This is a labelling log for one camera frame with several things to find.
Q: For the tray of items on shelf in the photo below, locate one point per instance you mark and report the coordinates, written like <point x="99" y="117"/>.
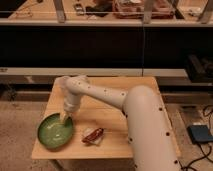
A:
<point x="161" y="9"/>

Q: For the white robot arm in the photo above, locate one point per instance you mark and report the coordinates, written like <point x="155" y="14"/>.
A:
<point x="149" y="131"/>

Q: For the long wooden shelf bench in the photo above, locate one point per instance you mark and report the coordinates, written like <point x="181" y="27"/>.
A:
<point x="99" y="13"/>

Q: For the white plastic cup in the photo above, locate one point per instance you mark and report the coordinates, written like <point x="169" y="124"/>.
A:
<point x="62" y="82"/>

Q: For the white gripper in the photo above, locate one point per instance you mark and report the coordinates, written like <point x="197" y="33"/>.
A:
<point x="71" y="105"/>

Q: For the red brown snack packet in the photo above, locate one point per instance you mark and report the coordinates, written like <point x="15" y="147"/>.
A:
<point x="92" y="136"/>

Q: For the dark blue box on floor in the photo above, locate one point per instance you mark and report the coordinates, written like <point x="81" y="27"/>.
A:
<point x="199" y="134"/>

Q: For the wooden table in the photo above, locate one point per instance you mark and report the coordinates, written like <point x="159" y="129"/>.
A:
<point x="96" y="114"/>

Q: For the green ceramic bowl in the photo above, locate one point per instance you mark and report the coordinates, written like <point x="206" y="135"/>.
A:
<point x="52" y="134"/>

